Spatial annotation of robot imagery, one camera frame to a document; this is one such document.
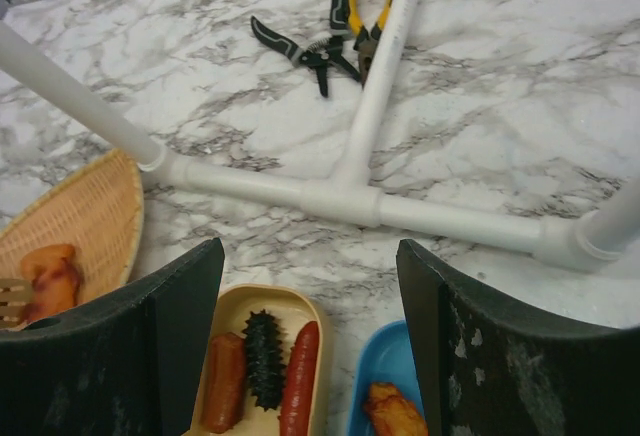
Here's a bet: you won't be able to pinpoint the yellow handled pliers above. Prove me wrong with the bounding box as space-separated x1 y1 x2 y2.
347 0 397 88

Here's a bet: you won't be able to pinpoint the beige lunch box base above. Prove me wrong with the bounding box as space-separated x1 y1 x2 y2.
183 284 334 436

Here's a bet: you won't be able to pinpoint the red sausage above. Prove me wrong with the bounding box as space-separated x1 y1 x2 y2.
279 321 320 436

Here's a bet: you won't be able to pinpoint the blue lunch box base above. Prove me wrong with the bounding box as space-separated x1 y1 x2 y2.
346 320 424 436

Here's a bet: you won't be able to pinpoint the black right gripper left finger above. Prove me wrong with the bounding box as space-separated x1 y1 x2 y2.
1 239 224 435

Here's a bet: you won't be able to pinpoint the woven bamboo basket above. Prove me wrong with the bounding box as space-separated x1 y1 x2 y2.
1 149 144 304

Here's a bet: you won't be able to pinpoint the white PVC pipe frame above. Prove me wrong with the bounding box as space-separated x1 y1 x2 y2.
1 0 639 271

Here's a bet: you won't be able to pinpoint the black pruning shears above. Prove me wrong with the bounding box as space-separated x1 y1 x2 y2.
250 0 361 98

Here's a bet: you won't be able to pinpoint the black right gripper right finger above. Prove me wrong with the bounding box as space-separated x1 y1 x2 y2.
396 239 639 435

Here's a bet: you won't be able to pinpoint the orange chicken wing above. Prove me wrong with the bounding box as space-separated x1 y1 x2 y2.
363 382 429 436

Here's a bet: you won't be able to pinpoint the orange fried chicken piece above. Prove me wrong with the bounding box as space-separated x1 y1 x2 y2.
20 244 82 323

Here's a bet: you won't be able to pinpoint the brown sausage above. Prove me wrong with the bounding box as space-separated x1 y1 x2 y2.
201 332 246 434

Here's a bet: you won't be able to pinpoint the beige lunch box lid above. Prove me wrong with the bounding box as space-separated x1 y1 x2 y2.
0 278 33 329

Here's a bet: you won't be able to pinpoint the black sea cucumber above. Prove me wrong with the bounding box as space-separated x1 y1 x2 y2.
242 309 286 411

